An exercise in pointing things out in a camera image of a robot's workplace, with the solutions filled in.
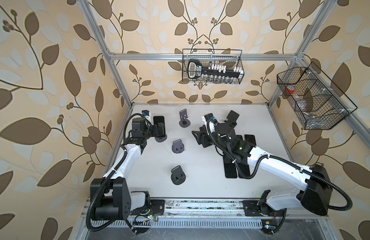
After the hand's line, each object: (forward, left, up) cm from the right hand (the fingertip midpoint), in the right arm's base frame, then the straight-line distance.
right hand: (198, 129), depth 74 cm
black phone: (+9, -37, -25) cm, 46 cm away
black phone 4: (-11, -19, -26) cm, 34 cm away
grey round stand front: (-16, +11, -21) cm, 29 cm away
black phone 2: (+17, +25, -11) cm, 32 cm away
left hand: (+10, +24, -7) cm, 27 cm away
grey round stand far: (+26, +8, -26) cm, 38 cm away
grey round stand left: (+12, +24, -26) cm, 38 cm away
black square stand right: (+21, -25, -17) cm, 37 cm away
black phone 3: (-24, -14, +8) cm, 29 cm away
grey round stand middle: (+2, +12, -21) cm, 24 cm away
